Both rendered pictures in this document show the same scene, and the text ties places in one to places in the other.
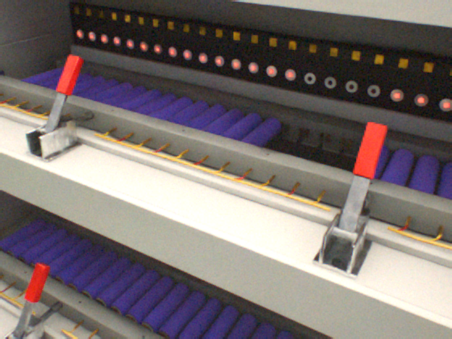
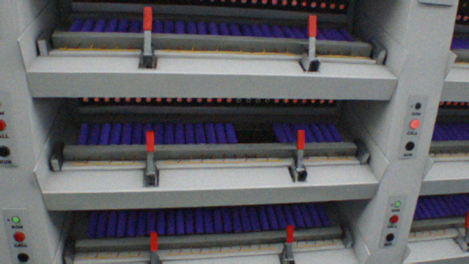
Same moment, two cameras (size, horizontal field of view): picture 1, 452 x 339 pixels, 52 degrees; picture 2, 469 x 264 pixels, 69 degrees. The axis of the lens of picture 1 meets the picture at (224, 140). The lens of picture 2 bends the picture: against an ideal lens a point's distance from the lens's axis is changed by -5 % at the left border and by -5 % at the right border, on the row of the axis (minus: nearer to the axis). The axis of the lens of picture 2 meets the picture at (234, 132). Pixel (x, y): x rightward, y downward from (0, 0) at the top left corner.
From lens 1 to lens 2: 0.43 m
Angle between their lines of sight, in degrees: 37
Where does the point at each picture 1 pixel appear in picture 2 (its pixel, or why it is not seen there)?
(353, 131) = (264, 120)
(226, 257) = (261, 193)
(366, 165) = (301, 145)
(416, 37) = not seen: hidden behind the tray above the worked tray
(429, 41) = not seen: hidden behind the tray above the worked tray
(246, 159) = (243, 151)
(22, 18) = (53, 103)
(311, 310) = (294, 197)
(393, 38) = not seen: hidden behind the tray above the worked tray
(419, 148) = (290, 120)
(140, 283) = (180, 218)
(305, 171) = (269, 149)
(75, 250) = (133, 219)
